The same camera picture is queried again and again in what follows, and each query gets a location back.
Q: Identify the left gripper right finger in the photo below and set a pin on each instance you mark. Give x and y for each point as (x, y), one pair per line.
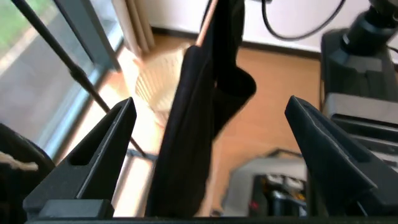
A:
(342, 189)

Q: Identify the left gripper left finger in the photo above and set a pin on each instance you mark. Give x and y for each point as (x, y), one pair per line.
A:
(96, 180)

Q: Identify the pink clothes hanger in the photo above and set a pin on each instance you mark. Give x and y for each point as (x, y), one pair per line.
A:
(205, 25)

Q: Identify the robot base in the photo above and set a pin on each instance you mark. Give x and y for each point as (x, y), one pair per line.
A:
(357, 77)

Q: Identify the black clothes rack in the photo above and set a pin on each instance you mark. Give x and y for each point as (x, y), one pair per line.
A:
(74, 70)

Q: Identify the white laundry basket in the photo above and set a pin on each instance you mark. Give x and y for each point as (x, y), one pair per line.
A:
(158, 81)

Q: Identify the window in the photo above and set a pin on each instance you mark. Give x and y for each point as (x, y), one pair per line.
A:
(31, 77)

